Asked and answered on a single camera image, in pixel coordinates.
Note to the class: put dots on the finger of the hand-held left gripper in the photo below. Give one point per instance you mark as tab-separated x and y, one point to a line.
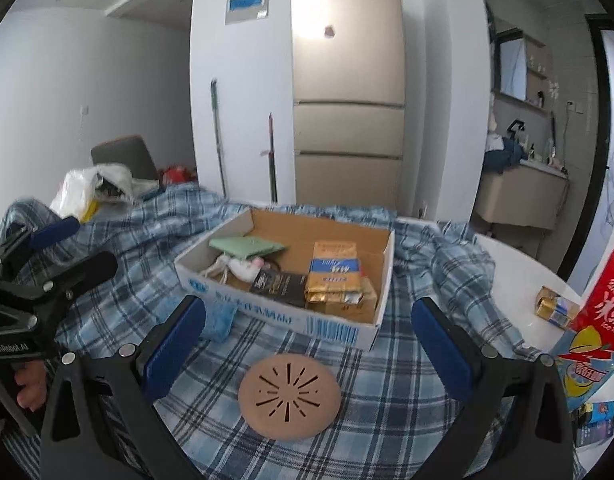
89	270
57	230

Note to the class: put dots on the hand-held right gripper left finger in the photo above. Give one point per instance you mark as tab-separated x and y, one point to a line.
174	345

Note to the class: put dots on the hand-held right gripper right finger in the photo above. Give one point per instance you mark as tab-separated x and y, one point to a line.
444	345

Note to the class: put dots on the pink and white bunny plush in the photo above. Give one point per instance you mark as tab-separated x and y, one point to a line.
242	267

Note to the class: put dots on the black cigarette pack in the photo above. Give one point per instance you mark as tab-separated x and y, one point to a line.
279	287

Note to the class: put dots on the green cloth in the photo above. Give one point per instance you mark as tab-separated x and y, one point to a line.
247	245

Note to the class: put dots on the cardboard box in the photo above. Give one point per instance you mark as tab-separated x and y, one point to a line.
297	320

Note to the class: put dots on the pink perforated round disc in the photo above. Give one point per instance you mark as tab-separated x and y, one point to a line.
289	397

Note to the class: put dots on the gold blue-banded cigarette pack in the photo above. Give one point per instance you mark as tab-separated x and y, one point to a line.
334	265

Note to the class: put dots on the person's left hand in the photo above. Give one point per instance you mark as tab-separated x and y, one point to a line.
32	385

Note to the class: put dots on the white plastic bag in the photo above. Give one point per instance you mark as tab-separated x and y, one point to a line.
79	185

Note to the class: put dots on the light blue sponge cloth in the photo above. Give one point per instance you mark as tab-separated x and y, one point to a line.
219	320

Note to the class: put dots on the blue plaid cloth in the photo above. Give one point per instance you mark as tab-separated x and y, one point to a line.
387	395

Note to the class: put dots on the grey chair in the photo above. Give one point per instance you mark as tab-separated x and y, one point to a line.
129	155

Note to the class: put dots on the gold and blue cigarette pack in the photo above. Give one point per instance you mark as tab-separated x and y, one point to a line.
557	307

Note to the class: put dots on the red plastic bag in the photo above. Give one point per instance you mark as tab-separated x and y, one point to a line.
179	174

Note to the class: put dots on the beige vanity cabinet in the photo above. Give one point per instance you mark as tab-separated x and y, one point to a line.
522	197

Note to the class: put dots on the small blue box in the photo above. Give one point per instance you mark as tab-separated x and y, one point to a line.
594	422

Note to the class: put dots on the dark blue cloth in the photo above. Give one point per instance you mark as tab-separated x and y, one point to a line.
504	157

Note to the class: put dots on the beige refrigerator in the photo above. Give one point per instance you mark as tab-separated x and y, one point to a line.
347	125

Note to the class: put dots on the bathroom mirror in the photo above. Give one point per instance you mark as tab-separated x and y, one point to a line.
513	67

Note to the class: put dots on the black door frame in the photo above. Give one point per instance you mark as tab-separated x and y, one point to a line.
594	135

